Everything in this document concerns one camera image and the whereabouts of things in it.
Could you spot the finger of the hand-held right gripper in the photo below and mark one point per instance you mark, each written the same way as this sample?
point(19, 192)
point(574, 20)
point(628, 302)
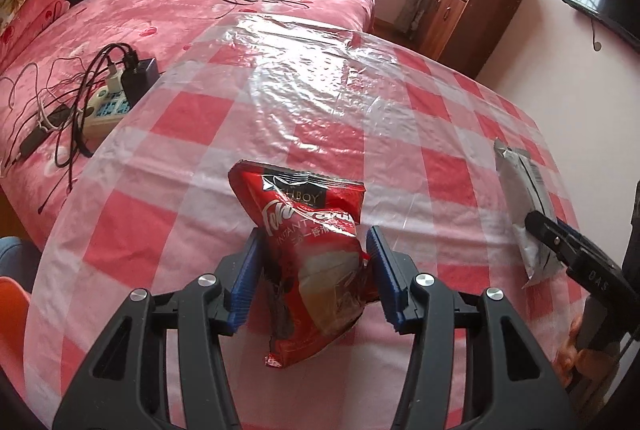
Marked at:
point(572, 230)
point(545, 232)

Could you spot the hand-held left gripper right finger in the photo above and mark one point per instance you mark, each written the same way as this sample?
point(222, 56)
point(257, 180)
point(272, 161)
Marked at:
point(385, 280)

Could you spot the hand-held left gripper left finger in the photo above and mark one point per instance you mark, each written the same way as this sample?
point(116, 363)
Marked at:
point(245, 280)

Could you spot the silver white snack packet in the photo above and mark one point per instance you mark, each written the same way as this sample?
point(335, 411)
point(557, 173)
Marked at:
point(520, 190)

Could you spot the red snack bag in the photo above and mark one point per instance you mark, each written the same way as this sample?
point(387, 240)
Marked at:
point(310, 220)

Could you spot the orange plastic bin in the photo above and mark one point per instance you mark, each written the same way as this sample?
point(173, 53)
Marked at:
point(10, 310)

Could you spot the person's right hand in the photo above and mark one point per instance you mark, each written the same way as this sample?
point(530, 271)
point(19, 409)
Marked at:
point(570, 355)

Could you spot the red white checked tablecloth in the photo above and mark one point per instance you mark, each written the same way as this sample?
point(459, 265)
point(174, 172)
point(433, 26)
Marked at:
point(320, 110)

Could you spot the cream power strip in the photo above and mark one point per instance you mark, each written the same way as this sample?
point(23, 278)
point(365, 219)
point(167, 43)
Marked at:
point(107, 115)

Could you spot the brown wooden cabinet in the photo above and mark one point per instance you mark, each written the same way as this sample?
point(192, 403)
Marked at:
point(475, 20)

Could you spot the black charger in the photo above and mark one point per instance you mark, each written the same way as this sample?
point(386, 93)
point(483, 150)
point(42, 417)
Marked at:
point(140, 77)

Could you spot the blue chair cushion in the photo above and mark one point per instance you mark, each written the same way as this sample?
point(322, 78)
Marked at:
point(12, 255)

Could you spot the white plug adapter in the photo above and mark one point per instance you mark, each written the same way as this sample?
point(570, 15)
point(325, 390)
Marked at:
point(114, 82)

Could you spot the black phone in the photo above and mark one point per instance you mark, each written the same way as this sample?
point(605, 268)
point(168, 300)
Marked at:
point(35, 137)

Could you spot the pink bed blanket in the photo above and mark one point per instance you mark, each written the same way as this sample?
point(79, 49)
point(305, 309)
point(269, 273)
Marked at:
point(175, 0)

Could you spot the folded pink blanket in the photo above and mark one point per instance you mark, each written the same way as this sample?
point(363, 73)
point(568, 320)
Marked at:
point(40, 5)

